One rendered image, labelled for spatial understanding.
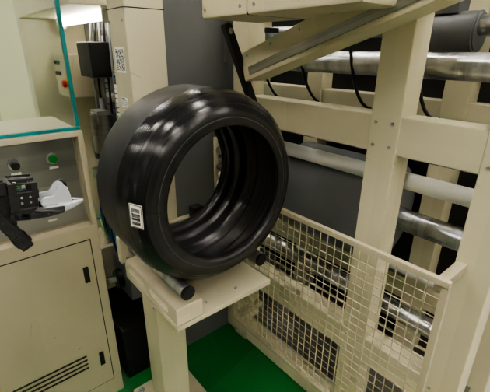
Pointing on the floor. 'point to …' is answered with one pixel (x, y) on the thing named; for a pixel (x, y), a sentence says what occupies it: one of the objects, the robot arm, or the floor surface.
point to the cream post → (134, 43)
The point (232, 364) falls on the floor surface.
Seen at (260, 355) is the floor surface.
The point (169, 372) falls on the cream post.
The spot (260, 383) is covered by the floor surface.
